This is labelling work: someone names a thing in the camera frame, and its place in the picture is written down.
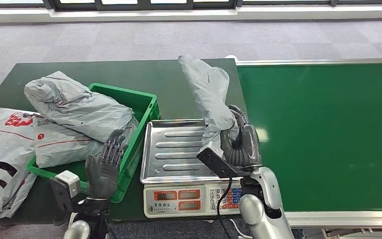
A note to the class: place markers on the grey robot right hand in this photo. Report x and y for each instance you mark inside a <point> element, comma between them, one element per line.
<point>252,145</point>

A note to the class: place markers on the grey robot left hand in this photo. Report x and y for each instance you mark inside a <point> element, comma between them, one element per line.
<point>102,178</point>

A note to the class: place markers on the small grey mailer package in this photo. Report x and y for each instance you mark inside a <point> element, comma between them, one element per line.
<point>210,92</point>

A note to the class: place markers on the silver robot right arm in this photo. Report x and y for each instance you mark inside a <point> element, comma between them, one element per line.
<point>263,211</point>

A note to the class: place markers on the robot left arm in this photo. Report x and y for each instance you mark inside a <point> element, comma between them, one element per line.
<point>89,214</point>

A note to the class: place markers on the white package with red line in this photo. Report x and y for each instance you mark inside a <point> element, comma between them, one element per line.
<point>56,148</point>

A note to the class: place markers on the large crumpled grey package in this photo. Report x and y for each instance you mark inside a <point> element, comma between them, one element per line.
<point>79,109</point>

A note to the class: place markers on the white electronic weighing scale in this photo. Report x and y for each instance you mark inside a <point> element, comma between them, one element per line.
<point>174,198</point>

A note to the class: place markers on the green plastic basket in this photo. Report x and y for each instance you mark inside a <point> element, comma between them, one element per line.
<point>138,102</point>

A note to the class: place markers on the white package with black letters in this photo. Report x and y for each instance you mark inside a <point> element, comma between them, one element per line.
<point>3,145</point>

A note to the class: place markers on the green belt conveyor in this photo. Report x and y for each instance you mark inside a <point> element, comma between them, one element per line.
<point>326,132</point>

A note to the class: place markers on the steel scale tray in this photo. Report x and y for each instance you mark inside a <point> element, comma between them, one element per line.
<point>174,148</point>

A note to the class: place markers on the white window ledge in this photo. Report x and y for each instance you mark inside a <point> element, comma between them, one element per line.
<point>276,12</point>

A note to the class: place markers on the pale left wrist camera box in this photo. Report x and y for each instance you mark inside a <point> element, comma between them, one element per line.
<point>68,181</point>

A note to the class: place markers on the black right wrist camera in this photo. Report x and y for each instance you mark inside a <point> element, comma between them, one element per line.
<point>214,161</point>

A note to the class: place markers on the dark window frame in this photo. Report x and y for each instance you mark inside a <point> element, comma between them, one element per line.
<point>145,5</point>

